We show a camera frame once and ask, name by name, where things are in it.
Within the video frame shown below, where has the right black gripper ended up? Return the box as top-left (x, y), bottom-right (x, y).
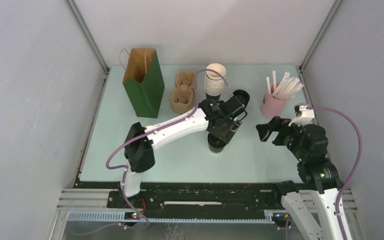
top-left (255, 115), bottom-right (307, 161)

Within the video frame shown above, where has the black paper coffee cup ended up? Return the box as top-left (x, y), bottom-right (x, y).
top-left (207, 133), bottom-right (227, 154)

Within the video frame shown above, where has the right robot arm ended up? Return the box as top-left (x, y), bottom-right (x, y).
top-left (256, 116), bottom-right (353, 240)

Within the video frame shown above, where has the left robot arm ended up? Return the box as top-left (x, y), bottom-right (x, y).
top-left (118, 96), bottom-right (248, 208)

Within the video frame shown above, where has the pink straw holder cup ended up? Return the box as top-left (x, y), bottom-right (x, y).
top-left (260, 84), bottom-right (289, 120)

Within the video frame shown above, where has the stack of black lids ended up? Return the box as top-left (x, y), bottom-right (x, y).
top-left (233, 89), bottom-right (250, 108)

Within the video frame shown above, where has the stack of paper cups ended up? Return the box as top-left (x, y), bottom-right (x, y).
top-left (204, 63), bottom-right (227, 102)

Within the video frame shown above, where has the white wrapped straws bundle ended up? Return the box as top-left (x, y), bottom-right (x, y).
top-left (266, 70), bottom-right (305, 100)

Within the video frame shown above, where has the brown pulp cup carrier stack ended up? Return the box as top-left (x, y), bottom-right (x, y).
top-left (170, 70), bottom-right (196, 114)

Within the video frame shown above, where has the green paper bag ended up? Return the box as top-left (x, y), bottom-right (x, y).
top-left (122, 48), bottom-right (165, 119)

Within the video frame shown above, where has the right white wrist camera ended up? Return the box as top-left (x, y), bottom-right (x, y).
top-left (288, 103), bottom-right (315, 127)

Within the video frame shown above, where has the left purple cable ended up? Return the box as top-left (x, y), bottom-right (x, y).
top-left (67, 68), bottom-right (229, 237)

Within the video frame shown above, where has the purple cable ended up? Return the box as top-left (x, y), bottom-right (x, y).
top-left (67, 68), bottom-right (229, 237)
top-left (306, 105), bottom-right (363, 240)

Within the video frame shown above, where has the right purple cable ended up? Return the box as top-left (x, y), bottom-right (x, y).
top-left (306, 105), bottom-right (363, 240)

